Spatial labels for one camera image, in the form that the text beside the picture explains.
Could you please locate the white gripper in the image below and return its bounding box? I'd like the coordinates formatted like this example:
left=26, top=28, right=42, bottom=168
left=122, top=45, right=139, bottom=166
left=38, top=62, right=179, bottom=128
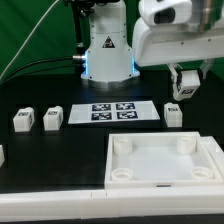
left=132, top=18, right=224, bottom=97

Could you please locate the white square tabletop tray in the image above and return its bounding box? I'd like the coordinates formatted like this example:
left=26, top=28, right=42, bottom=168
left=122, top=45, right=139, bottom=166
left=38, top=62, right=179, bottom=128
left=104, top=132, right=214, bottom=189

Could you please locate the white front fence rail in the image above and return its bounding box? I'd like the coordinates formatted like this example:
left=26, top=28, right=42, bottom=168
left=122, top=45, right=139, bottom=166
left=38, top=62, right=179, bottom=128
left=0, top=186, right=224, bottom=222

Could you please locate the white fence rail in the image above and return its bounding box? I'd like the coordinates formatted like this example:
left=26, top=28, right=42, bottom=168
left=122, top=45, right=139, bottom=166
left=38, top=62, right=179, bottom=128
left=200, top=136, right=224, bottom=186
left=0, top=186, right=224, bottom=222

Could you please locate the white right fence rail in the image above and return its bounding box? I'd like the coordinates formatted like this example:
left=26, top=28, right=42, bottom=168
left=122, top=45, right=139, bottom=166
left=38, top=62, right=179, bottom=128
left=200, top=136, right=224, bottom=186

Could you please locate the black cable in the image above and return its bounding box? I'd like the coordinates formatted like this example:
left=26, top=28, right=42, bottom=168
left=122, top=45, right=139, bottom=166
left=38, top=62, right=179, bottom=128
left=0, top=55, right=86, bottom=84

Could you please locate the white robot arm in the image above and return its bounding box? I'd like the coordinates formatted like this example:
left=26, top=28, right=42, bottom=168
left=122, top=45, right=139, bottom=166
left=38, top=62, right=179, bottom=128
left=82, top=0, right=224, bottom=101

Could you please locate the white block left edge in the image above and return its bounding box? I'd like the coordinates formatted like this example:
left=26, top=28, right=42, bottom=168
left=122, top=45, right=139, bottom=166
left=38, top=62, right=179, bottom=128
left=0, top=145, right=5, bottom=168

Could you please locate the white sheet with markers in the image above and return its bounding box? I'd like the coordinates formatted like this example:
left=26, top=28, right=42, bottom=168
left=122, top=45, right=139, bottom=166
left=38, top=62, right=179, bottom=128
left=68, top=101, right=160, bottom=124

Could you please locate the grey cable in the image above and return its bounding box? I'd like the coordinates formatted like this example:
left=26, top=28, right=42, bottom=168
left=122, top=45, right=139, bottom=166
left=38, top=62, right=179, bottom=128
left=0, top=0, right=61, bottom=78

